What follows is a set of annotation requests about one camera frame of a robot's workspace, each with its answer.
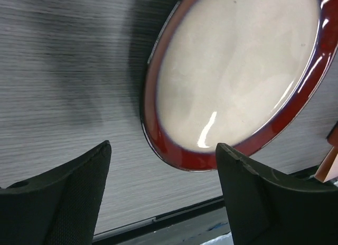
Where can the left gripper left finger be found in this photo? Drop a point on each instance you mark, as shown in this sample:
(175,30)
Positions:
(60,206)

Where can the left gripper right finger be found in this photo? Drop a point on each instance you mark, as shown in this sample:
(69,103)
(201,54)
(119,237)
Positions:
(266,206)

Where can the pink board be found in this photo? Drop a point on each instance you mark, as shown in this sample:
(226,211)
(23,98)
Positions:
(328,168)

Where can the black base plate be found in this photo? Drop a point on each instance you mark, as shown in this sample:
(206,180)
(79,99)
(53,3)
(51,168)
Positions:
(194,224)

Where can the red rimmed cream plate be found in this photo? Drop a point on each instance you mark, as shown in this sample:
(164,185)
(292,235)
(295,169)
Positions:
(235,72)

